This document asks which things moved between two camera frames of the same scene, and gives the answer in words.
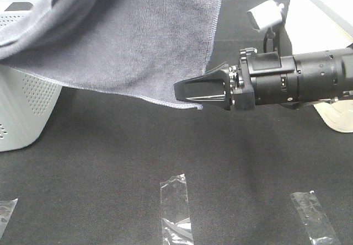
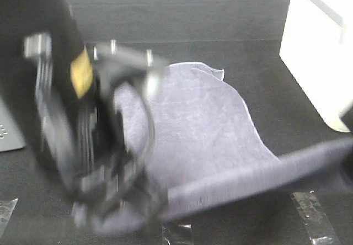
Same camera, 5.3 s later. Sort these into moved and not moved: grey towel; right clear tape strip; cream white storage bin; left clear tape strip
Moved: grey towel
Not moved: cream white storage bin; left clear tape strip; right clear tape strip
